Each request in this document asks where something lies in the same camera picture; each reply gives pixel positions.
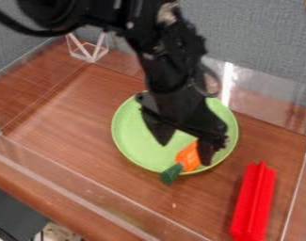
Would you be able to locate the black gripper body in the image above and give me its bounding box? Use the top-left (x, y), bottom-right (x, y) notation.
top-left (134, 58), bottom-right (228, 138)

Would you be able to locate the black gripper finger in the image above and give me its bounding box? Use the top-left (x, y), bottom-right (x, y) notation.
top-left (141, 108), bottom-right (175, 146)
top-left (196, 133), bottom-right (228, 166)

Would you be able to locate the red rectangular block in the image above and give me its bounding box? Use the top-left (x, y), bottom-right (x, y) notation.
top-left (229, 162), bottom-right (275, 241)

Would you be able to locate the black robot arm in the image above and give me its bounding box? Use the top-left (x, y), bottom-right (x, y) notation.
top-left (0, 0), bottom-right (228, 165)

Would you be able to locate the light green plate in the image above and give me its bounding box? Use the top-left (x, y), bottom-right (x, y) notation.
top-left (110, 96), bottom-right (239, 175)

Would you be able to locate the orange toy carrot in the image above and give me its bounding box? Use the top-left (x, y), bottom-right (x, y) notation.
top-left (160, 141), bottom-right (200, 185)

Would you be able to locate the black cable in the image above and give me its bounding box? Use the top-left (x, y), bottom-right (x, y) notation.
top-left (191, 62), bottom-right (223, 99)

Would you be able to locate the clear acrylic corner bracket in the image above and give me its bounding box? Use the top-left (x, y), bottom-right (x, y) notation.
top-left (65, 33), bottom-right (109, 63)

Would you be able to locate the clear acrylic enclosure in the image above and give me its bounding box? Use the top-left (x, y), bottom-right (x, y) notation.
top-left (0, 39), bottom-right (306, 241)

